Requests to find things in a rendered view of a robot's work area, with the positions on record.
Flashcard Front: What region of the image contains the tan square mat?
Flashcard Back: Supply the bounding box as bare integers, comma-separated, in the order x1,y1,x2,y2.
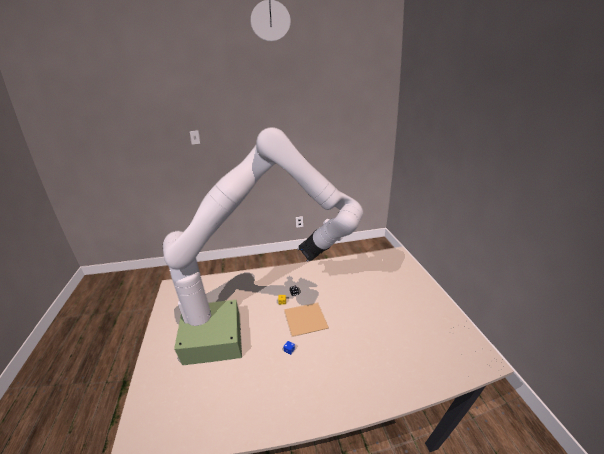
284,303,329,337

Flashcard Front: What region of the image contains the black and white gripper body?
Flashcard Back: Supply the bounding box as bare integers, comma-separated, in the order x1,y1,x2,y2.
298,226,335,261

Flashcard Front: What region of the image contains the blue die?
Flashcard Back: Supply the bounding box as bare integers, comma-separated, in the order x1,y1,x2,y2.
283,341,295,355

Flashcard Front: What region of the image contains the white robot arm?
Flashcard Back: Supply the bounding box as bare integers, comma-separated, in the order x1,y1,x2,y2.
163,128,363,326

